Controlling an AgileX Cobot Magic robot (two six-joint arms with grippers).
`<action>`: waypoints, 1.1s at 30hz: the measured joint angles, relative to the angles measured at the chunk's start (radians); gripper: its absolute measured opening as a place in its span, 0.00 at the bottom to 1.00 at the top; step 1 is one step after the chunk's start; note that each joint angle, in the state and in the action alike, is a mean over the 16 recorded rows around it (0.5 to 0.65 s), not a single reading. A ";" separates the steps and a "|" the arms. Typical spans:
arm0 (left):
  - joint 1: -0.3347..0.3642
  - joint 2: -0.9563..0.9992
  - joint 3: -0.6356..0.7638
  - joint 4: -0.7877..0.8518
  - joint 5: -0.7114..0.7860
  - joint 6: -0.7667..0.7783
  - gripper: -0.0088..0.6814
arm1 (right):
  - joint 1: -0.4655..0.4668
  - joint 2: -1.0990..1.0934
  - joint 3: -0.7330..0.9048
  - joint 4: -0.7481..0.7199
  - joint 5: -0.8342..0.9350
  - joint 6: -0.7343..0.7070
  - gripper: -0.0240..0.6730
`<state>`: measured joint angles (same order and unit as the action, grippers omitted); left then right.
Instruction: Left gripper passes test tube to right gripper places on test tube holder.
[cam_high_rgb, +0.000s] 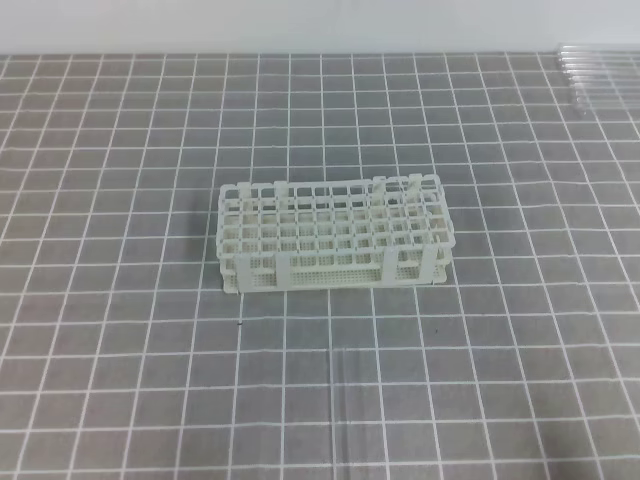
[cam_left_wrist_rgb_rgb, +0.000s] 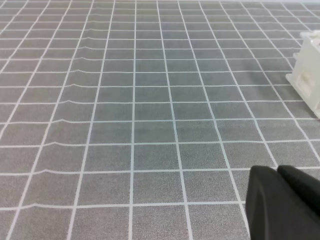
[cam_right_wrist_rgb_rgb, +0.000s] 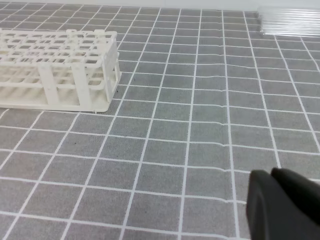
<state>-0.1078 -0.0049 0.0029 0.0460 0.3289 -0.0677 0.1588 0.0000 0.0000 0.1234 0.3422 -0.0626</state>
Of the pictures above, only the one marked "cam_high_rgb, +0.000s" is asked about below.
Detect grey grid tablecloth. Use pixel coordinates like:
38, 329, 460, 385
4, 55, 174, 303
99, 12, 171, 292
1, 53, 639, 479

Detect white plastic test tube rack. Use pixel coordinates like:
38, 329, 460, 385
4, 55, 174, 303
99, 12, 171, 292
216, 174, 455, 294

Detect clear glass test tube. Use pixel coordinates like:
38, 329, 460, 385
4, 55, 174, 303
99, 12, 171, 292
330, 349, 347, 446

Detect row of spare glass tubes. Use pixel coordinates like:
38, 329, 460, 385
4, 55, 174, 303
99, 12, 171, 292
556, 44, 639, 112

